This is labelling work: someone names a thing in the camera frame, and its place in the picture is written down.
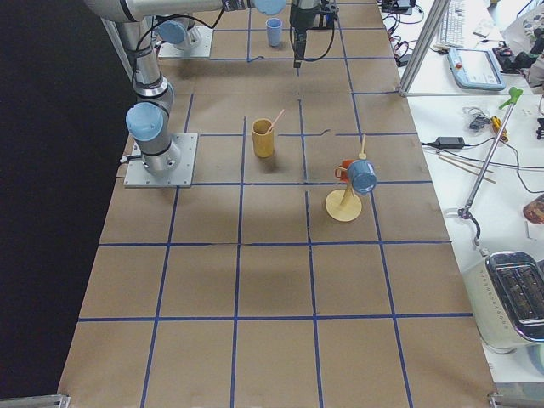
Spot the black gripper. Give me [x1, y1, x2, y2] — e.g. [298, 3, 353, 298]
[289, 0, 338, 68]

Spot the light blue plastic cup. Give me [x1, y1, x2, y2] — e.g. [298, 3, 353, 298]
[265, 18, 282, 48]

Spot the yellow bamboo holder cup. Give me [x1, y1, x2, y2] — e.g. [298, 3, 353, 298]
[252, 118, 275, 158]

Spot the pink chopstick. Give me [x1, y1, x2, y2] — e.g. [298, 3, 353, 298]
[267, 109, 285, 133]

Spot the orange hanging mug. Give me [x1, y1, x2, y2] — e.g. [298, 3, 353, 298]
[334, 159, 354, 183]

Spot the blue hanging mug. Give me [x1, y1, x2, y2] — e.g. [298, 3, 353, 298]
[348, 159, 377, 195]

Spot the white keyboard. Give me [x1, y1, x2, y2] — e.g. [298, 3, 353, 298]
[437, 1, 465, 48]

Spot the wooden mug tree stand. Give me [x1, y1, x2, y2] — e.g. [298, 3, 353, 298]
[325, 134, 368, 224]

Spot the blue teach pendant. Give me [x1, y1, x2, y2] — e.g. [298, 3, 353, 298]
[447, 48, 506, 91]

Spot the black power adapter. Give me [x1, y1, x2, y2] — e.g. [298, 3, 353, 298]
[436, 137, 466, 150]

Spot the wooden chopstick on side table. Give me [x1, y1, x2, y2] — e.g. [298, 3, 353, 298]
[438, 156, 496, 184]

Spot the silver toaster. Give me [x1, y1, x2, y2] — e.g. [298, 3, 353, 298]
[462, 251, 543, 354]

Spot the aluminium frame post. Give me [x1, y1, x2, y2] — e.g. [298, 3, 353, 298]
[398, 0, 449, 96]

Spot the green handled reacher grabber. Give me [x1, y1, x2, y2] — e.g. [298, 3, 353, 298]
[457, 87, 524, 224]

